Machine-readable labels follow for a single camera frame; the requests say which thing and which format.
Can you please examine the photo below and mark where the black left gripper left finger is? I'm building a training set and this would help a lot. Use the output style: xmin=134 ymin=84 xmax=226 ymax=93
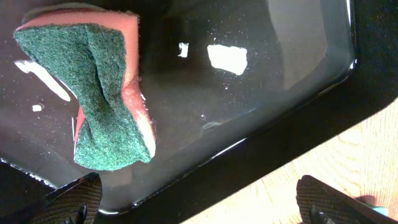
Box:
xmin=1 ymin=172 xmax=103 ymax=224

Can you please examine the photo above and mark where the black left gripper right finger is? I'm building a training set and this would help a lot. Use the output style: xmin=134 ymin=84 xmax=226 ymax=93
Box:
xmin=296 ymin=175 xmax=397 ymax=224

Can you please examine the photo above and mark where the pink and green sponge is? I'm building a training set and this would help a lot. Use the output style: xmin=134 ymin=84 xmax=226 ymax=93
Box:
xmin=13 ymin=2 xmax=156 ymax=171

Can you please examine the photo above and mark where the teal plastic tray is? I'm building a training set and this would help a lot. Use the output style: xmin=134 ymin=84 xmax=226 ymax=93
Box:
xmin=373 ymin=207 xmax=389 ymax=217

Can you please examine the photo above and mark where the black rectangular bin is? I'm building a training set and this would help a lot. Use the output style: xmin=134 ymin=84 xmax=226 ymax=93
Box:
xmin=0 ymin=0 xmax=398 ymax=224

